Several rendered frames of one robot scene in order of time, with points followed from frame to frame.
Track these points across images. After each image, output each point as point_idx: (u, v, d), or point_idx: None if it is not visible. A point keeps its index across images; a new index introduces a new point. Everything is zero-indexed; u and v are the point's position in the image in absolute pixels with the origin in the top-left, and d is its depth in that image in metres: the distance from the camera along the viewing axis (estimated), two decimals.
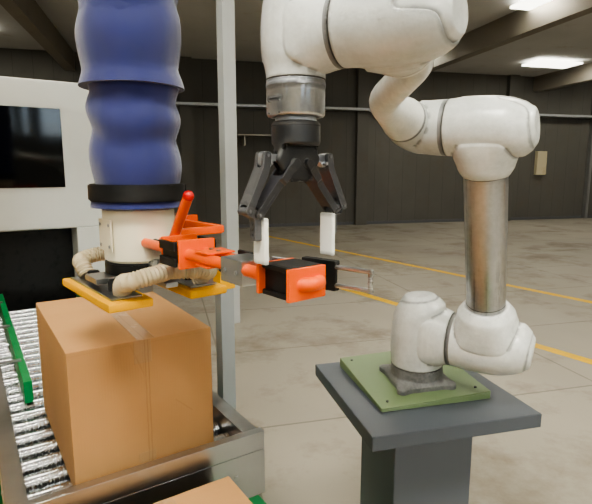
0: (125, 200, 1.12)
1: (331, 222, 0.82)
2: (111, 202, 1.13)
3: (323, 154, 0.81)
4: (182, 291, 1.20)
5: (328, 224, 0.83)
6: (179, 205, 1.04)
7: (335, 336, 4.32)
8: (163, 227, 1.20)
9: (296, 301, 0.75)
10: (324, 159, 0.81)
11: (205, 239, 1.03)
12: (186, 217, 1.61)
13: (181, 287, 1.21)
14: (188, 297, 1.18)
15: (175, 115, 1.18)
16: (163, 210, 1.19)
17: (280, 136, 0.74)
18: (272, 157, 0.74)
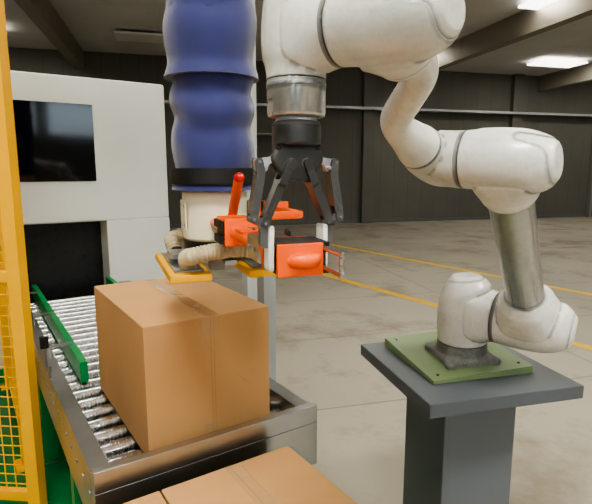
0: (194, 182, 1.22)
1: (322, 234, 0.79)
2: (184, 184, 1.24)
3: (330, 158, 0.79)
4: (245, 270, 1.26)
5: (321, 235, 0.80)
6: (232, 186, 1.10)
7: (353, 328, 4.41)
8: None
9: (286, 277, 0.75)
10: (329, 163, 0.79)
11: None
12: (277, 203, 1.67)
13: (245, 266, 1.27)
14: (248, 276, 1.24)
15: (251, 104, 1.28)
16: None
17: (275, 136, 0.75)
18: (267, 161, 0.75)
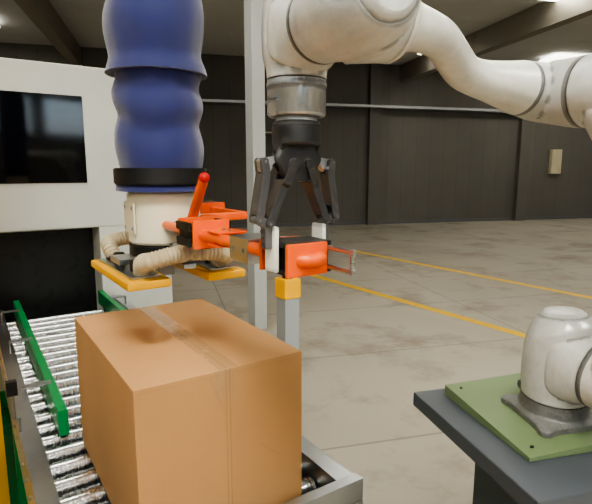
0: (146, 183, 1.15)
1: (321, 233, 0.80)
2: (133, 185, 1.16)
3: (326, 158, 0.80)
4: (201, 273, 1.22)
5: (319, 235, 0.81)
6: (196, 187, 1.06)
7: (371, 344, 4.02)
8: (184, 210, 1.22)
9: (295, 277, 0.75)
10: (326, 164, 0.80)
11: (220, 220, 1.05)
12: (213, 204, 1.63)
13: (200, 269, 1.23)
14: (207, 279, 1.20)
15: (198, 101, 1.21)
16: (184, 194, 1.22)
17: (278, 136, 0.74)
18: (270, 160, 0.75)
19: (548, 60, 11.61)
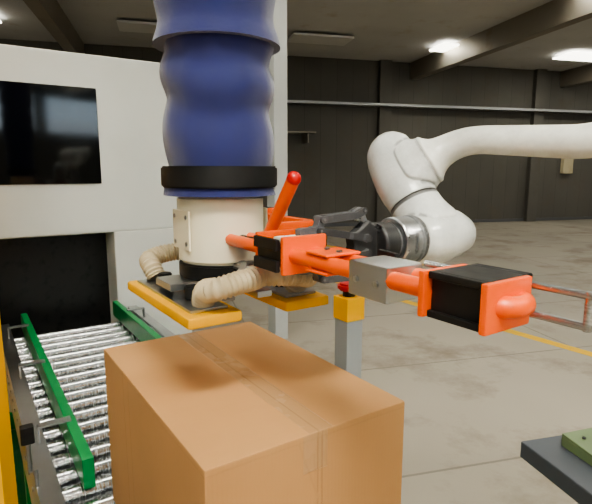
0: (208, 186, 0.89)
1: None
2: (191, 188, 0.89)
3: (361, 213, 0.87)
4: (275, 301, 0.95)
5: None
6: (281, 190, 0.80)
7: (402, 356, 3.75)
8: (252, 220, 0.96)
9: (493, 333, 0.48)
10: (358, 214, 0.87)
11: (315, 236, 0.78)
12: None
13: (272, 296, 0.96)
14: (283, 309, 0.93)
15: (271, 80, 0.95)
16: (252, 200, 0.95)
17: None
18: None
19: None
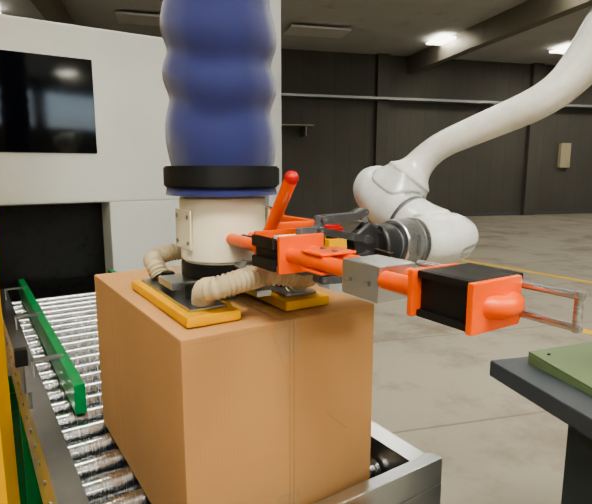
0: (208, 185, 0.89)
1: None
2: (191, 187, 0.90)
3: (363, 214, 0.87)
4: (275, 301, 0.95)
5: None
6: (279, 190, 0.80)
7: (394, 331, 3.81)
8: (253, 220, 0.96)
9: (481, 333, 0.47)
10: None
11: (312, 235, 0.78)
12: None
13: (273, 295, 0.96)
14: (283, 309, 0.93)
15: (273, 81, 0.95)
16: (253, 199, 0.95)
17: None
18: None
19: None
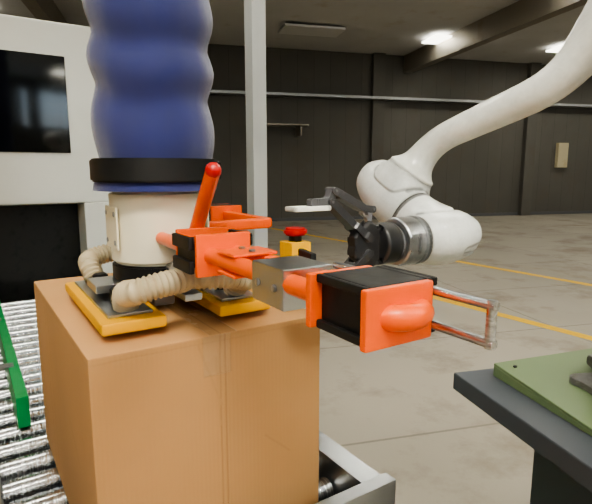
0: (132, 179, 0.81)
1: None
2: (115, 182, 0.82)
3: (369, 213, 0.87)
4: (210, 305, 0.88)
5: None
6: (201, 184, 0.72)
7: None
8: (187, 217, 0.88)
9: (379, 349, 0.40)
10: (365, 212, 0.87)
11: (236, 234, 0.70)
12: (227, 208, 1.29)
13: (209, 299, 0.89)
14: (217, 314, 0.85)
15: (207, 66, 0.88)
16: (187, 195, 0.88)
17: None
18: None
19: (555, 50, 11.33)
